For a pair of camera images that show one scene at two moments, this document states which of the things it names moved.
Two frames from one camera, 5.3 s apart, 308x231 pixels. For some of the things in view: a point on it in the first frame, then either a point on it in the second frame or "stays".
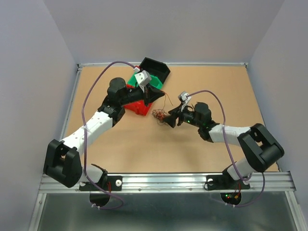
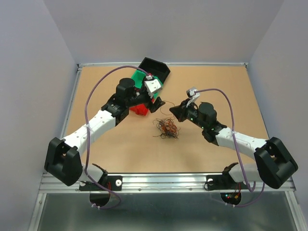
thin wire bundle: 160,114 to 167,127
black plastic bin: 156,68 stays
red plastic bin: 139,107 stays
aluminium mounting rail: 273,182 stays
